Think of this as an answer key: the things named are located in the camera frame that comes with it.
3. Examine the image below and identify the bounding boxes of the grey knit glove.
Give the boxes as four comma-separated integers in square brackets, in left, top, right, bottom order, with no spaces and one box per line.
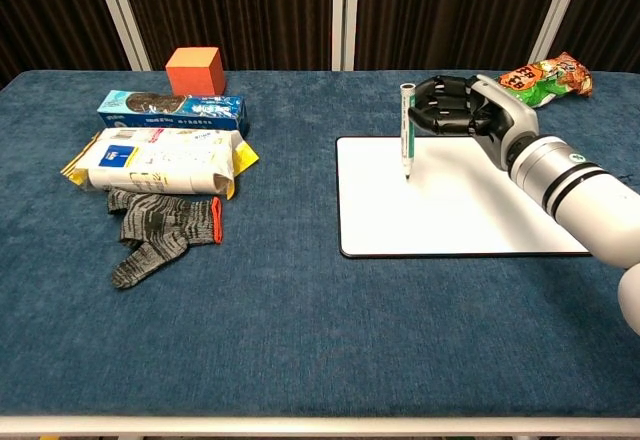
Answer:
[106,187,224,290]

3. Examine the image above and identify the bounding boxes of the orange yellow cube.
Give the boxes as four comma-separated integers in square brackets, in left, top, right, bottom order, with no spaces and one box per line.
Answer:
[165,46,226,97]

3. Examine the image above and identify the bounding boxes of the dark pleated curtain panel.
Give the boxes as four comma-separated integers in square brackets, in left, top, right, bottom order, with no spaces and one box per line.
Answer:
[0,0,129,86]
[117,0,335,72]
[354,0,569,72]
[547,0,640,72]

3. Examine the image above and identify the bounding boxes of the blue cookie box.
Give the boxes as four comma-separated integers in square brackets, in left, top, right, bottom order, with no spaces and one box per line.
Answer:
[96,89,250,136]

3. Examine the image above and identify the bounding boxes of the green orange snack bag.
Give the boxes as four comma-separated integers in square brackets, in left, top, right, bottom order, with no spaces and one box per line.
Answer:
[497,51,594,110]

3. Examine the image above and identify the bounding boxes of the blue table cloth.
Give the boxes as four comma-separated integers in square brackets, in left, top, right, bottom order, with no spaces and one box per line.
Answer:
[0,68,640,419]

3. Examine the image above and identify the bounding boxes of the green white marker pen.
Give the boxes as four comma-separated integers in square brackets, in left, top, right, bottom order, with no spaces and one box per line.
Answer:
[398,82,418,181]

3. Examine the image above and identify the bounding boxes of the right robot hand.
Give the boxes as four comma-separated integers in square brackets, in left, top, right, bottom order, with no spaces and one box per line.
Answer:
[407,73,541,169]

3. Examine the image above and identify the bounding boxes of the white yellow snack package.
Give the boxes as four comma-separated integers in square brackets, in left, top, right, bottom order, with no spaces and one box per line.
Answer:
[59,127,261,201]

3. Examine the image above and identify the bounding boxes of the white drawing board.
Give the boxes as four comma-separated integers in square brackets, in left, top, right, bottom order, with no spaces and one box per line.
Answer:
[334,134,594,260]

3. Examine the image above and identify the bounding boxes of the white partition frame post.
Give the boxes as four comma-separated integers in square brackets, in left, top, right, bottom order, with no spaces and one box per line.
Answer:
[89,0,153,72]
[331,0,360,72]
[528,0,586,66]

